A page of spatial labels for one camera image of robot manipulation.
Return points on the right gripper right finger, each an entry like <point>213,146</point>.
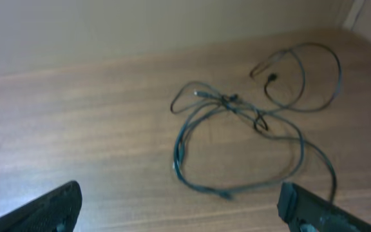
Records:
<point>302,210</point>

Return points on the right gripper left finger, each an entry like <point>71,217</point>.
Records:
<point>57,210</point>

